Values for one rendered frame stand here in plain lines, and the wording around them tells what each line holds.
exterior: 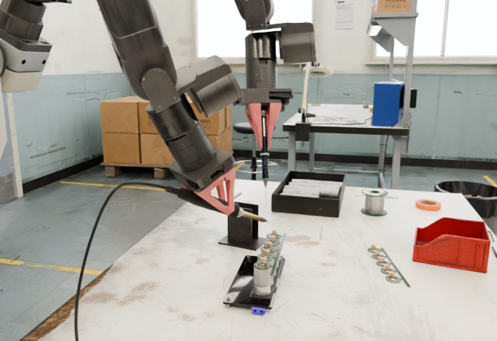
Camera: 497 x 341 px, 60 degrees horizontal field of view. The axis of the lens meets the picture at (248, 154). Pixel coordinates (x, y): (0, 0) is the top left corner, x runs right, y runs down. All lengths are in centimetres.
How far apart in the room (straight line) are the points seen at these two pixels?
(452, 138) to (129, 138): 335
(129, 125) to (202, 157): 373
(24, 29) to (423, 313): 84
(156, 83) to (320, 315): 39
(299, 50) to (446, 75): 429
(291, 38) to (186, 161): 30
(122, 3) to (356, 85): 450
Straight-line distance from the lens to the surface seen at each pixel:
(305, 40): 77
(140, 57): 53
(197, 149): 60
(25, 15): 94
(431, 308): 72
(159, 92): 55
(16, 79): 95
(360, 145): 501
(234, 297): 67
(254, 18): 77
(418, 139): 504
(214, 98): 59
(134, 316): 67
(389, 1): 268
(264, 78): 76
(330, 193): 114
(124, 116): 434
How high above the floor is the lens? 110
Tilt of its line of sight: 12 degrees down
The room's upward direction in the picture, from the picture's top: straight up
